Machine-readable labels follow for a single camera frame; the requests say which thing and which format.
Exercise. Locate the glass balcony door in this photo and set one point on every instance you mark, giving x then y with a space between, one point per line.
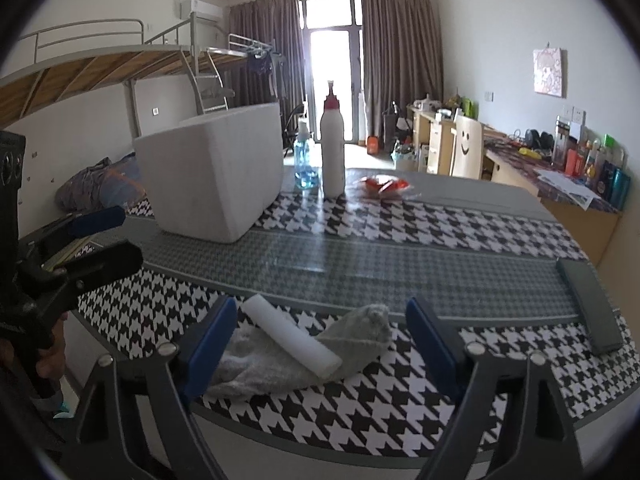
330 60

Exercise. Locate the wall poster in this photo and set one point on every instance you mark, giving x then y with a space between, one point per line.
550 72

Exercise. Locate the dark folding chair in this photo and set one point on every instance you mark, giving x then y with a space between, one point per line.
391 120

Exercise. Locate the row of toiletry bottles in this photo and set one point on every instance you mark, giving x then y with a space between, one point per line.
600 170

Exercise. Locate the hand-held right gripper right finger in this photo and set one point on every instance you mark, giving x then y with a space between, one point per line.
430 345

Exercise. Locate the grey fuzzy cloth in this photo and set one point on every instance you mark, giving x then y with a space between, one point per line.
350 340

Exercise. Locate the dark thermos bottle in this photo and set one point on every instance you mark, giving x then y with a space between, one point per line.
562 140

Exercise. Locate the dark hanging clothes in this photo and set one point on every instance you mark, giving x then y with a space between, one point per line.
261 65

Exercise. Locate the person's left hand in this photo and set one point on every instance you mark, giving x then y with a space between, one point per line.
54 360

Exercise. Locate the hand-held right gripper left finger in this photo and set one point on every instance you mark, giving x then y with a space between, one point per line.
212 335

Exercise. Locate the green packet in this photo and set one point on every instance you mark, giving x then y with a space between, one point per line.
466 107

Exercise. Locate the wooden desk with drawers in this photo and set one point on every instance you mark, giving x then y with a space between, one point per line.
430 135

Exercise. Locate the dark green rectangular pouch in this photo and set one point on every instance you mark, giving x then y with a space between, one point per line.
590 305

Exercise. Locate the yellow object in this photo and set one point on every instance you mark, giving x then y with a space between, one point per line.
531 152

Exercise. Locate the brown curtain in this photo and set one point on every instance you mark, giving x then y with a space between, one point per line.
260 25
400 60

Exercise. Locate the white air conditioner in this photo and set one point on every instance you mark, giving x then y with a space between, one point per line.
200 9

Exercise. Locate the houndstooth tablecloth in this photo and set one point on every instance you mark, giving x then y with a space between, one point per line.
400 260

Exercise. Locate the white bucket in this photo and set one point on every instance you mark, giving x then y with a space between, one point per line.
405 159

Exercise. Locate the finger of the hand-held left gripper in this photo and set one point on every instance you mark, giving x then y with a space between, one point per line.
110 260
100 220

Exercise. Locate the blue liquid pump bottle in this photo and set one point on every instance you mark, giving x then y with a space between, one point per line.
306 170

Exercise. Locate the black headphones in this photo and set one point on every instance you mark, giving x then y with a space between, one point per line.
536 140

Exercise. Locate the grey metal bunk bed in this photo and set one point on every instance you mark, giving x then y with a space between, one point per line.
240 47
100 62

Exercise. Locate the white foam box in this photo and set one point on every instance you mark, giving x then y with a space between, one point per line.
210 175

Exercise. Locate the wooden desk with patterned cover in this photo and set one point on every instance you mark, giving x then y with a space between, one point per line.
560 195

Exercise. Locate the white foam roll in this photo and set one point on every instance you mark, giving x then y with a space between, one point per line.
292 337

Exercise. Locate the orange container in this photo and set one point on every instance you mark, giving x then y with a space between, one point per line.
372 144

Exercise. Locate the white papers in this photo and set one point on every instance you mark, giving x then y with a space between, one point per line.
567 185

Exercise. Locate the wooden chair with smiley face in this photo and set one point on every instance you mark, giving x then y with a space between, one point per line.
467 135

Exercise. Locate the white wall socket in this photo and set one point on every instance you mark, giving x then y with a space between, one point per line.
574 114

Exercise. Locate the grey printed bundle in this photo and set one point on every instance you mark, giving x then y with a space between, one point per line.
82 185

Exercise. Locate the white bottle with red cap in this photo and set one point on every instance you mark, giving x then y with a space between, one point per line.
332 150

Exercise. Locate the red snack packet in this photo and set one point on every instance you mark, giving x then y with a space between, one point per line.
382 184

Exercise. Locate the blue patterned quilt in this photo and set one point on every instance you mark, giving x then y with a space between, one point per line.
127 175

